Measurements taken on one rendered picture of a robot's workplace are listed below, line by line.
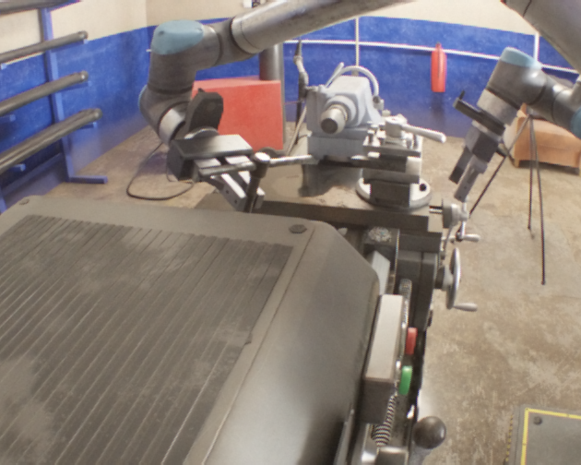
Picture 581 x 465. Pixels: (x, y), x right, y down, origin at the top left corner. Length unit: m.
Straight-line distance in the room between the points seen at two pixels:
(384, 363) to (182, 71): 0.60
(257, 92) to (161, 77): 3.21
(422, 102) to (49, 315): 5.09
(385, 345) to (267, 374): 0.14
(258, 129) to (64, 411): 3.89
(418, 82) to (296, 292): 4.94
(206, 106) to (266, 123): 3.34
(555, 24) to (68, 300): 0.50
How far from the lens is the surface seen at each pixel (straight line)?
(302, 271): 0.39
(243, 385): 0.30
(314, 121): 1.88
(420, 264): 1.43
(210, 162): 0.73
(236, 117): 4.07
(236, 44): 0.87
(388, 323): 0.44
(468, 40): 5.23
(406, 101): 5.31
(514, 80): 0.99
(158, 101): 0.85
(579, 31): 0.46
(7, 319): 0.41
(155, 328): 0.34
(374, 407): 0.41
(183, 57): 0.81
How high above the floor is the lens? 1.55
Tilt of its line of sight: 29 degrees down
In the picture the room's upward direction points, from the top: 2 degrees counter-clockwise
